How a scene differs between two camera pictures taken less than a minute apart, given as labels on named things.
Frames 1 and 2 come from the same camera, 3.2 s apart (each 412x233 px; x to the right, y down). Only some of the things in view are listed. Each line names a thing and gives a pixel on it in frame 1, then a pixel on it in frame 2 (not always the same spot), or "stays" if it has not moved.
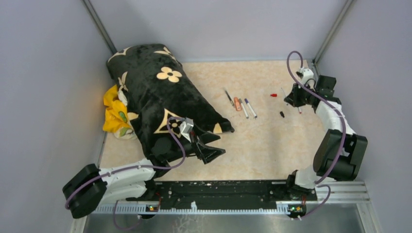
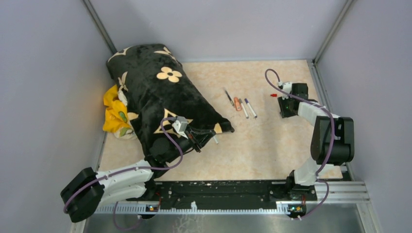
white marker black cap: (244, 108) stays
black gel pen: (230, 98) stays
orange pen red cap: (237, 104) stays
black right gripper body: (301, 97) to (285, 105)
